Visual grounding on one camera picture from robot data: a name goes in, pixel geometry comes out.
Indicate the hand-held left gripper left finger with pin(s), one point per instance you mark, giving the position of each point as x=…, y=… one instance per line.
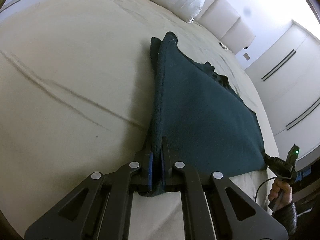
x=150, y=170

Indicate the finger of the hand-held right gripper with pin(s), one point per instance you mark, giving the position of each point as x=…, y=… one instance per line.
x=269, y=160

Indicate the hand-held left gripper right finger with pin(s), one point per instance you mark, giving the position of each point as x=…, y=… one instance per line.
x=162, y=172

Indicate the dark green sweater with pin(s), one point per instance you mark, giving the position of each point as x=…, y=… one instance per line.
x=200, y=110

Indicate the person's right forearm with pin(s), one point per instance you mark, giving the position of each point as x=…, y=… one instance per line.
x=287, y=220

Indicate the person's right hand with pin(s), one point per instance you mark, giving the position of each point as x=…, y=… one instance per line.
x=286, y=192

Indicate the white wardrobe doors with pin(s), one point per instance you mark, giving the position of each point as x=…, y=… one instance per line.
x=295, y=85

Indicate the small white item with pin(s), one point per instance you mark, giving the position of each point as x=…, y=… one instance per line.
x=222, y=46

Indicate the beige bed sheet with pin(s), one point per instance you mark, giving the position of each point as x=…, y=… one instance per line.
x=62, y=67

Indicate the beige padded headboard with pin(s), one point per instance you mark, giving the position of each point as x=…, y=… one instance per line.
x=225, y=22

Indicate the wall socket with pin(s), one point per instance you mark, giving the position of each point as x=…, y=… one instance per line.
x=246, y=56

